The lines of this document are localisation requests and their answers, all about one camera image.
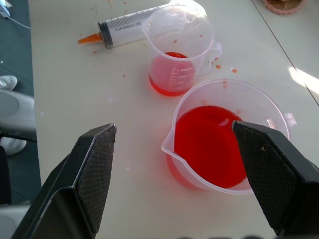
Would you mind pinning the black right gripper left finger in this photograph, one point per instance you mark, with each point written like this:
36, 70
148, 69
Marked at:
74, 189

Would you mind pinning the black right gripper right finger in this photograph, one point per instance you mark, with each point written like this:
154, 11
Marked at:
276, 181

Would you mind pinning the large beaker with red liquid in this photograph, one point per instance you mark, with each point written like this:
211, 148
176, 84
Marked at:
207, 144

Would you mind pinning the small clear measuring cup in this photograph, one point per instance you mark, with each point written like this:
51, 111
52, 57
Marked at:
178, 62

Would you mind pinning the clear syringe with orange tip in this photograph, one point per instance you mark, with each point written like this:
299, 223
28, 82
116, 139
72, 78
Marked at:
124, 27

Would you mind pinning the silver robot body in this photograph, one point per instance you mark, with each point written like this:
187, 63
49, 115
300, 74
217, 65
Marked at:
15, 112

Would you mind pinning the pink woven coaster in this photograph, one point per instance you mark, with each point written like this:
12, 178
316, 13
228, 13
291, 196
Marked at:
285, 6

